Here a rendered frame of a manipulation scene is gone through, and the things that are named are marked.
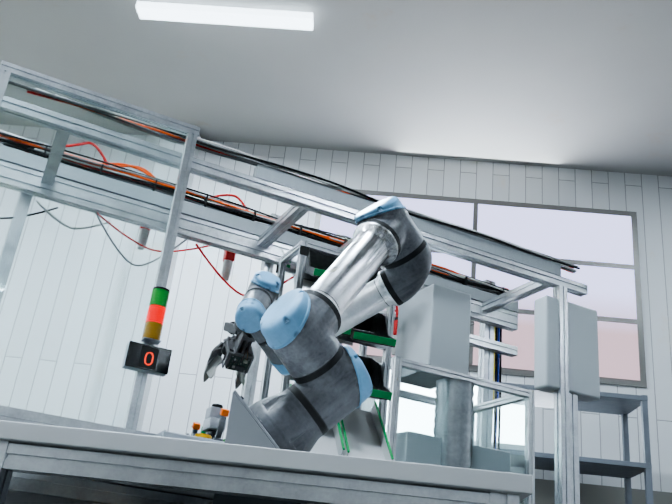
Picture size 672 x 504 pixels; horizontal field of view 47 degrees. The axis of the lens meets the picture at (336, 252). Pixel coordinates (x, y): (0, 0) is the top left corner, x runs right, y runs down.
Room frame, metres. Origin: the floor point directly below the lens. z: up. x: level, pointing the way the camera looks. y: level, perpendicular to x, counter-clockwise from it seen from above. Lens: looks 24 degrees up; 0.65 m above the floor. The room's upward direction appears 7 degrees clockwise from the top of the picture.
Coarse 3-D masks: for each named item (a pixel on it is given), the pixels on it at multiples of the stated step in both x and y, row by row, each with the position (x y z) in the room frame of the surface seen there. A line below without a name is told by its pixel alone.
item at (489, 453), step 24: (408, 384) 3.00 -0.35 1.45; (432, 384) 3.05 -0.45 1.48; (408, 408) 3.01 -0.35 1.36; (432, 408) 3.05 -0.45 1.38; (480, 408) 3.14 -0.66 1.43; (504, 408) 3.19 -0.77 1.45; (408, 432) 3.01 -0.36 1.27; (432, 432) 3.05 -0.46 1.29; (480, 432) 3.14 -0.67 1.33; (504, 432) 3.19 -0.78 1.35; (408, 456) 3.01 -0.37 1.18; (432, 456) 3.06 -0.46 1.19; (480, 456) 3.15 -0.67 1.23; (504, 456) 3.19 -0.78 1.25
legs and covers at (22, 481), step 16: (16, 480) 1.69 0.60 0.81; (32, 480) 1.70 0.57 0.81; (48, 480) 1.70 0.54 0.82; (64, 480) 1.72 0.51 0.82; (80, 480) 1.73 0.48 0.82; (64, 496) 1.72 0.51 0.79; (80, 496) 1.73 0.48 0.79; (96, 496) 1.74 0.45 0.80; (112, 496) 1.76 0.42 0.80; (128, 496) 1.78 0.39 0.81; (144, 496) 1.79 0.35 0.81; (160, 496) 1.80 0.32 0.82; (176, 496) 1.81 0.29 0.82
